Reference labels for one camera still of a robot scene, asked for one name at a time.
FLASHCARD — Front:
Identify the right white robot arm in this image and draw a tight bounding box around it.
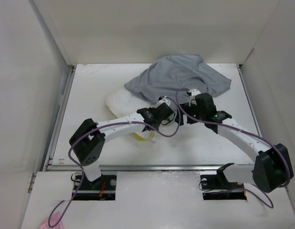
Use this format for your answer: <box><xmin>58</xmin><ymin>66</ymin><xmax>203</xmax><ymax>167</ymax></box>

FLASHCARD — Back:
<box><xmin>178</xmin><ymin>89</ymin><xmax>294</xmax><ymax>193</ymax></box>

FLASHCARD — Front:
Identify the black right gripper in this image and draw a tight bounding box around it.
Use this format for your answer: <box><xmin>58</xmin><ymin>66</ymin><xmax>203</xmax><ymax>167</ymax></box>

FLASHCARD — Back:
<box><xmin>174</xmin><ymin>102</ymin><xmax>205</xmax><ymax>125</ymax></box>

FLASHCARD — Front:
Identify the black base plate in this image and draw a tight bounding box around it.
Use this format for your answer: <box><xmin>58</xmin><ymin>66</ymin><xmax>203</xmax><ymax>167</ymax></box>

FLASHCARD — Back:
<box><xmin>199</xmin><ymin>174</ymin><xmax>247</xmax><ymax>200</ymax></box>
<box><xmin>71</xmin><ymin>173</ymin><xmax>117</xmax><ymax>201</ymax></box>

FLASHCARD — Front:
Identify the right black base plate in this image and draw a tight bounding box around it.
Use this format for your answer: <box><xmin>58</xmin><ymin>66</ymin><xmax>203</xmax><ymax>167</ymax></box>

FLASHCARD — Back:
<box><xmin>199</xmin><ymin>174</ymin><xmax>247</xmax><ymax>200</ymax></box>

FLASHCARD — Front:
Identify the white pillow with yellow edge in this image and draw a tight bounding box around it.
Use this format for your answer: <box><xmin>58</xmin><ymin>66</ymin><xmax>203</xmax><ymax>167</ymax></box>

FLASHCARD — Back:
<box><xmin>104</xmin><ymin>87</ymin><xmax>162</xmax><ymax>143</ymax></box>

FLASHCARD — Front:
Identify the pink plastic bag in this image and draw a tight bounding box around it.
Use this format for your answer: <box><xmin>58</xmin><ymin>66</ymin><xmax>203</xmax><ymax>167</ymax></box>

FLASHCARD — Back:
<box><xmin>39</xmin><ymin>212</ymin><xmax>64</xmax><ymax>229</ymax></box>

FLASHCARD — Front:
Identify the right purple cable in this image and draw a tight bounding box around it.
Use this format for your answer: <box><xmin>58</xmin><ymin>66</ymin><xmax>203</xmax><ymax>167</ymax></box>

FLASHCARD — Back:
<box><xmin>175</xmin><ymin>88</ymin><xmax>295</xmax><ymax>209</ymax></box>

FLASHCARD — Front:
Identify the grey pillowcase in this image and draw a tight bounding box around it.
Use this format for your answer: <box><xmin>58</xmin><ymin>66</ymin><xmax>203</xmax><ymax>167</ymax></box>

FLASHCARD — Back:
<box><xmin>124</xmin><ymin>55</ymin><xmax>232</xmax><ymax>103</ymax></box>

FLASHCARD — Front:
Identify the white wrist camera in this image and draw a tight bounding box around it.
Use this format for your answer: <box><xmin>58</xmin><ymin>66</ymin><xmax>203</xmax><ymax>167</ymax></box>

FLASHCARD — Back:
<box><xmin>186</xmin><ymin>89</ymin><xmax>201</xmax><ymax>106</ymax></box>
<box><xmin>153</xmin><ymin>96</ymin><xmax>171</xmax><ymax>108</ymax></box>

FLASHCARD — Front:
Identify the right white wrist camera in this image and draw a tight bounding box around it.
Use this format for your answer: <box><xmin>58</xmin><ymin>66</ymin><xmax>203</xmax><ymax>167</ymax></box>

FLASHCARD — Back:
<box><xmin>186</xmin><ymin>89</ymin><xmax>201</xmax><ymax>106</ymax></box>

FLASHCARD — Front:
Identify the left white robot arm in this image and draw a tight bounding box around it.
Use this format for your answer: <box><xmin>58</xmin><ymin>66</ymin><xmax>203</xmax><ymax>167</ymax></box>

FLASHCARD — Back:
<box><xmin>69</xmin><ymin>98</ymin><xmax>174</xmax><ymax>189</ymax></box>

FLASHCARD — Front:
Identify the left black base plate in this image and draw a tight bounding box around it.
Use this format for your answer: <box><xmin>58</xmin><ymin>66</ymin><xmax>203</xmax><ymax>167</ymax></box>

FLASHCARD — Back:
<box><xmin>71</xmin><ymin>173</ymin><xmax>117</xmax><ymax>201</ymax></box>

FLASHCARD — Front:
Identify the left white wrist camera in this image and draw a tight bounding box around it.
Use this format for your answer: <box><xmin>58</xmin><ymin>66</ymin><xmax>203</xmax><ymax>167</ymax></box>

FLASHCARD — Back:
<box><xmin>153</xmin><ymin>96</ymin><xmax>171</xmax><ymax>108</ymax></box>

